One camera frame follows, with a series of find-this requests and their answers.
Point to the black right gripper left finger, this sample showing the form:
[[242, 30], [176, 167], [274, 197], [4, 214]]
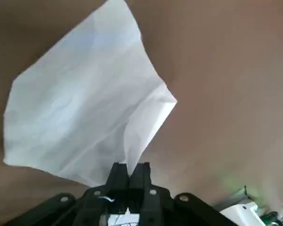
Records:
[[94, 204]]

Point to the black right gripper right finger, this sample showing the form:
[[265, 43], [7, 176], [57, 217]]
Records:
[[160, 204]]

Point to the white tissue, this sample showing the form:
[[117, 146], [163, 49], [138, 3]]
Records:
[[73, 94]]

